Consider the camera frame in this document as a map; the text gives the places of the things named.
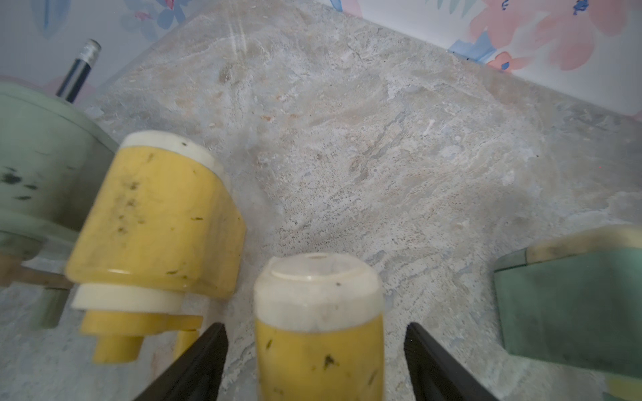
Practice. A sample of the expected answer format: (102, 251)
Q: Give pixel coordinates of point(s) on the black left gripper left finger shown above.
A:
(196, 374)

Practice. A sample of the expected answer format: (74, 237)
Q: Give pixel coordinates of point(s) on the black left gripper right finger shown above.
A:
(435, 374)

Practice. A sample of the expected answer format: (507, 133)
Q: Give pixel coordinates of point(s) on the yellow pencil sharpener back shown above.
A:
(319, 329)

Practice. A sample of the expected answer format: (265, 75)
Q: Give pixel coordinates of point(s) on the yellow pencil sharpener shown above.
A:
(163, 225)
(319, 329)

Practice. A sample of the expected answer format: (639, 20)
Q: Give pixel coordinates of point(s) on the yellow pencil sharpener front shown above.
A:
(163, 225)

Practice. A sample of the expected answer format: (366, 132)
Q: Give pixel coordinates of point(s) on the pale green pencil sharpener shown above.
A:
(53, 161)

